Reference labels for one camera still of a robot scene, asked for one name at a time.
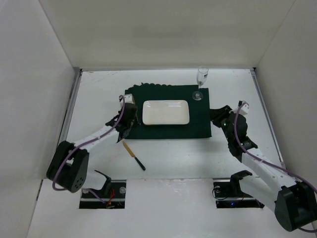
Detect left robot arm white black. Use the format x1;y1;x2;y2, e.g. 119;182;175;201
46;103;138;193

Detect clear wine glass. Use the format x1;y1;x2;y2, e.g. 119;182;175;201
192;66;209;101

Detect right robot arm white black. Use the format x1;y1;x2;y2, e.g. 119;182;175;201
209;101;317;232

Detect right aluminium table rail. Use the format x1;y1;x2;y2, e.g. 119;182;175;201
250;67;285;168

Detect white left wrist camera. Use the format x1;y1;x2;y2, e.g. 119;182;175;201
123;94;135;104

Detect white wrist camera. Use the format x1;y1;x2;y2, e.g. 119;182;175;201
237;101;250;116
123;94;135;104

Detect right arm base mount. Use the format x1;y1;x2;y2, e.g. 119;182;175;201
212;170;264;209

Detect white rectangular plate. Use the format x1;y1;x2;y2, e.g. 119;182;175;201
142;100;190;125

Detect gold knife dark green handle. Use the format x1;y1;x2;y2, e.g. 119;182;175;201
122;141;146;171

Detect aluminium table rail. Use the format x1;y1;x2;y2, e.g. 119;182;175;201
51;68;83;179
250;67;285;168

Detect left aluminium table rail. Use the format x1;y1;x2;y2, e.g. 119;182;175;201
51;68;83;179

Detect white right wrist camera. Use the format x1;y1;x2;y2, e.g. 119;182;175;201
237;101;250;116

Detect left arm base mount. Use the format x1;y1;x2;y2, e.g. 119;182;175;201
79;170;127;209

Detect dark green cloth placemat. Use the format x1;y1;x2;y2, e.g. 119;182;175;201
125;83;211;140

